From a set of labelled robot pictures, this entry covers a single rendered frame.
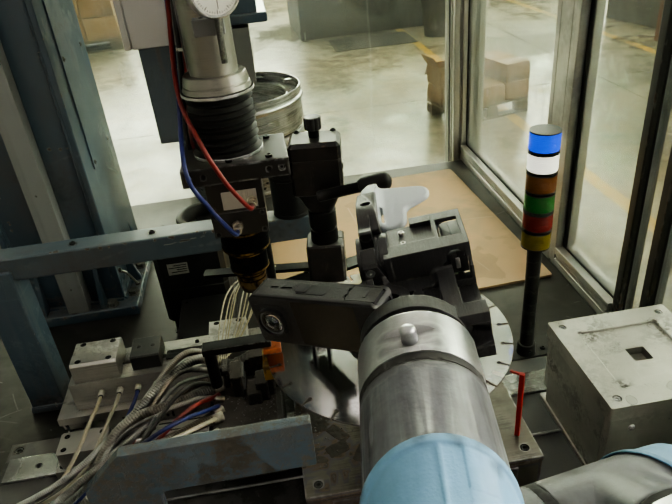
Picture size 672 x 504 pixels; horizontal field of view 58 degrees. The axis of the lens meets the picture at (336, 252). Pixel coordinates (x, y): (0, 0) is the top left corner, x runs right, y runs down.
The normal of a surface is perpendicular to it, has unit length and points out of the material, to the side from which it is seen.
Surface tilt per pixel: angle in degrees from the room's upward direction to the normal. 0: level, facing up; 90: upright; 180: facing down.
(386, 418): 39
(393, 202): 11
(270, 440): 90
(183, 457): 90
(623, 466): 28
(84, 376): 90
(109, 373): 90
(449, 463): 7
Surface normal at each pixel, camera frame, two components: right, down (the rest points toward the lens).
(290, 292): -0.26, -0.84
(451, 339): 0.43, -0.77
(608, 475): -0.33, -0.94
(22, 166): 0.15, 0.49
